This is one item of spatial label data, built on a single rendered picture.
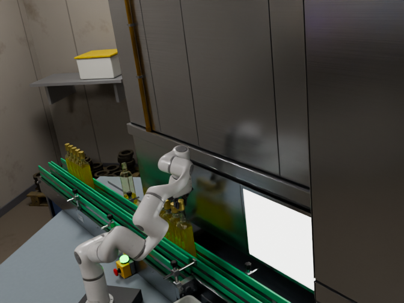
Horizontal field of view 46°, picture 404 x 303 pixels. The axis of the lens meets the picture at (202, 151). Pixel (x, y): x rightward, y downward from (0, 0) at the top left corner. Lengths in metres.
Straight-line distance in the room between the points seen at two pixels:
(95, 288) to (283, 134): 1.05
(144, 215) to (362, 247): 0.93
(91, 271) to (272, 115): 1.01
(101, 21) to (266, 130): 3.79
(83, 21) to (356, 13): 4.67
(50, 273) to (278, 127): 1.53
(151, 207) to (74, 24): 3.91
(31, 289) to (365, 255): 1.89
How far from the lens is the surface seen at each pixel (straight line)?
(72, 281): 2.59
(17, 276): 2.78
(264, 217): 1.90
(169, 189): 1.85
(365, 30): 0.93
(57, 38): 5.66
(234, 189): 1.98
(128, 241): 1.84
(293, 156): 1.70
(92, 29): 5.41
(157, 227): 1.81
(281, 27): 1.59
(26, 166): 5.64
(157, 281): 2.31
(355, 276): 1.16
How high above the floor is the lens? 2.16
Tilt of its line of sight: 21 degrees down
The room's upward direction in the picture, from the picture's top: 7 degrees counter-clockwise
